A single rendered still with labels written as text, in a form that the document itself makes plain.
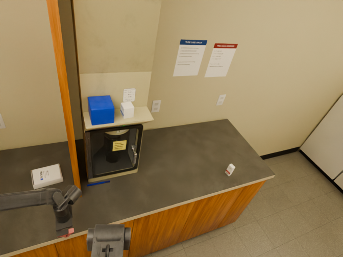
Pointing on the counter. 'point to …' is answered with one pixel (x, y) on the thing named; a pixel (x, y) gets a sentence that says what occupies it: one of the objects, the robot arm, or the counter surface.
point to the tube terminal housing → (102, 81)
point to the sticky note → (119, 145)
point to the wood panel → (56, 35)
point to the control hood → (139, 117)
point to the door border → (89, 154)
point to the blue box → (101, 110)
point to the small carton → (127, 109)
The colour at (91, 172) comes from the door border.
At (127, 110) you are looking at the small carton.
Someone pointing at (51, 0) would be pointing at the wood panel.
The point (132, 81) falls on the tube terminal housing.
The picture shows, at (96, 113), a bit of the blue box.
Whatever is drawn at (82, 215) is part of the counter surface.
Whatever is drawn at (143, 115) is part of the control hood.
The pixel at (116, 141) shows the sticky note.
